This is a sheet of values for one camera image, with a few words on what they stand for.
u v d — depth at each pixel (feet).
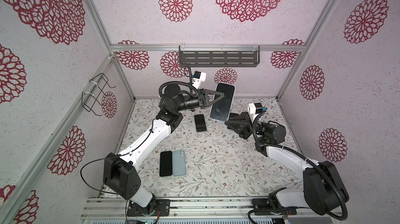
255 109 1.77
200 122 3.39
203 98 1.82
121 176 1.35
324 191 1.37
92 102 2.44
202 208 2.45
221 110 1.95
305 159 1.56
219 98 1.94
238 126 1.97
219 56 3.04
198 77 1.95
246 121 1.94
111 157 1.40
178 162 2.93
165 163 2.85
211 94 1.95
